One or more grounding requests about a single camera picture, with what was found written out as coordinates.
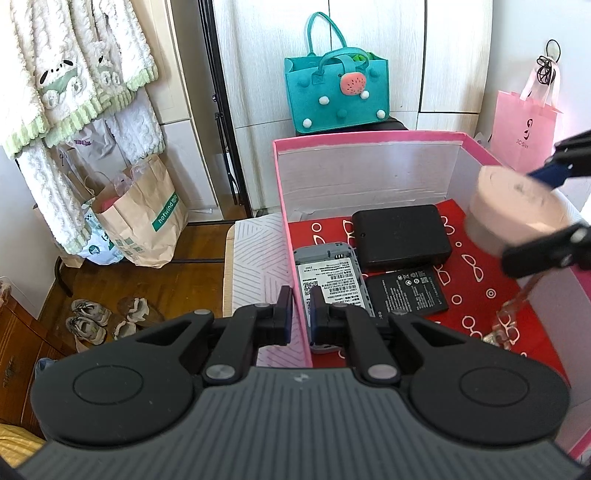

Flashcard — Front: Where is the light wood cabinet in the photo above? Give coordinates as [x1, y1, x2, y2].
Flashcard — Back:
[148, 0, 219, 223]

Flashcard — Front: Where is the white and green shopping bag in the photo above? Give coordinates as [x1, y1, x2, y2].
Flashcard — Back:
[76, 203, 126, 265]

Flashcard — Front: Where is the black clothes rack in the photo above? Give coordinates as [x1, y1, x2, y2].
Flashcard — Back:
[53, 0, 252, 298]

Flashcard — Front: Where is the black battery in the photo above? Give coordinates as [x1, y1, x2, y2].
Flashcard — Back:
[365, 265, 450, 321]

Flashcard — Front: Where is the teal felt tote bag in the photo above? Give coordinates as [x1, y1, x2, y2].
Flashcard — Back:
[284, 11, 391, 137]

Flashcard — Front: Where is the pink round case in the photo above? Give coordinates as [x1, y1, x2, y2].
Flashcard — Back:
[464, 167, 578, 257]

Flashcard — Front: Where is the white and green fluffy robe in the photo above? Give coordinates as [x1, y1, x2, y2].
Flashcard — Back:
[0, 0, 167, 257]

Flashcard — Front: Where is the white printed plastic bag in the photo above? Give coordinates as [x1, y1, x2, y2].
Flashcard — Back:
[58, 119, 131, 176]

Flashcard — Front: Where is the black back cover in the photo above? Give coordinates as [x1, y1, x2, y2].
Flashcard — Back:
[352, 204, 453, 273]

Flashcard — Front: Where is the yellow blanket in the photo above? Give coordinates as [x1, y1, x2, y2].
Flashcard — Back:
[0, 422, 47, 468]

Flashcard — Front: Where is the brown paper bag green label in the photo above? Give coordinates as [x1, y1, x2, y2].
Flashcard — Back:
[92, 154, 190, 269]

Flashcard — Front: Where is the brown slipper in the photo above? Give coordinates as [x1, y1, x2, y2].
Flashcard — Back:
[117, 296, 165, 324]
[112, 318, 139, 341]

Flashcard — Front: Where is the grey device with white label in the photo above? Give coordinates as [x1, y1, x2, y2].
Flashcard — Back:
[294, 246, 372, 355]

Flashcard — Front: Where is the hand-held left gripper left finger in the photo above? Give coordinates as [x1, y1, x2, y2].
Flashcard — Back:
[134, 285, 296, 387]

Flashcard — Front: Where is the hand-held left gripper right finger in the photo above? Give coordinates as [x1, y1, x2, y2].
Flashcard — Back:
[308, 286, 463, 386]

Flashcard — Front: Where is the grey sneaker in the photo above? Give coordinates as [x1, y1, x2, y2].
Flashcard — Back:
[65, 315, 109, 346]
[70, 299, 112, 325]

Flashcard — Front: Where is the black wall hook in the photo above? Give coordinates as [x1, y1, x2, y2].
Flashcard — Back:
[536, 39, 562, 86]

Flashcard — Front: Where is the red printed box lining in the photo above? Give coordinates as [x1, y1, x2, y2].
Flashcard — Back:
[287, 198, 571, 384]

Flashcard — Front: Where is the dark wooden nightstand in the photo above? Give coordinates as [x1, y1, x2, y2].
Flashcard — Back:
[0, 300, 65, 439]

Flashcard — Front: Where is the pink tote bag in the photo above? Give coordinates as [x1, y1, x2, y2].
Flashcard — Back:
[489, 58, 565, 174]

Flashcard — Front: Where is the black suitcase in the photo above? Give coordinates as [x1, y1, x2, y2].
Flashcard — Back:
[294, 115, 409, 138]

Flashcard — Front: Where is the pink cardboard box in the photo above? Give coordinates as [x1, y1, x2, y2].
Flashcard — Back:
[272, 130, 591, 467]

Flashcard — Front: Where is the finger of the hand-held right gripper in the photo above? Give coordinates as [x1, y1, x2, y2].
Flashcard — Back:
[526, 131, 591, 188]
[502, 224, 591, 280]

